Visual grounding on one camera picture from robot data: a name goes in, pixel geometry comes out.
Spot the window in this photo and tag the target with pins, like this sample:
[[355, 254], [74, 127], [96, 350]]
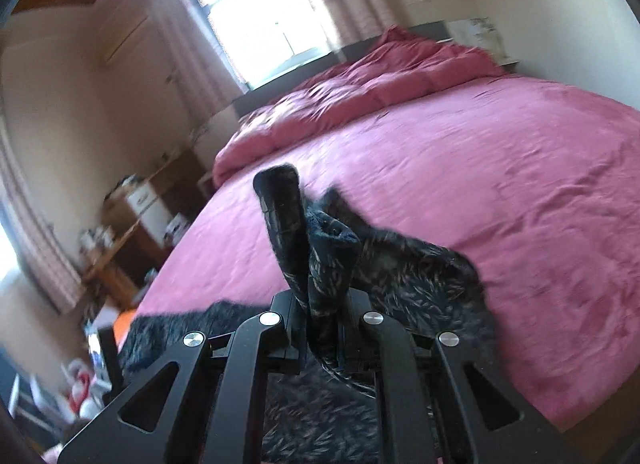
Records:
[[260, 9]]

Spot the white storage box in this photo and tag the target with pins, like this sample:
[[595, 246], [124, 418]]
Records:
[[147, 211]]

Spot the pink duvet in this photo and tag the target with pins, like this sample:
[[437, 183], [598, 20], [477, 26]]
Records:
[[350, 89]]

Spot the striped curtain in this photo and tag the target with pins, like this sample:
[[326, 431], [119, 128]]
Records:
[[37, 224]]

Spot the pink bed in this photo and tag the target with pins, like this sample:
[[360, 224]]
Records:
[[450, 184]]

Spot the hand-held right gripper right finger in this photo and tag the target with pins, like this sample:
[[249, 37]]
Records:
[[354, 331]]

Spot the white air conditioner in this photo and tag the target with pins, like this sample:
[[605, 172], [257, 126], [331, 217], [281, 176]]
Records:
[[125, 41]]

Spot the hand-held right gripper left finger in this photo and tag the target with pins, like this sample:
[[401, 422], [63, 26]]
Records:
[[289, 331]]

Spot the wooden desk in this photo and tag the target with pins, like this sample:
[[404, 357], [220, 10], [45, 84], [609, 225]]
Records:
[[135, 224]]

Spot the pink curtain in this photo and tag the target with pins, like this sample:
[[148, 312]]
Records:
[[187, 39]]

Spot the black speckled pants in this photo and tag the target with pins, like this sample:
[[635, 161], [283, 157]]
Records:
[[400, 264]]

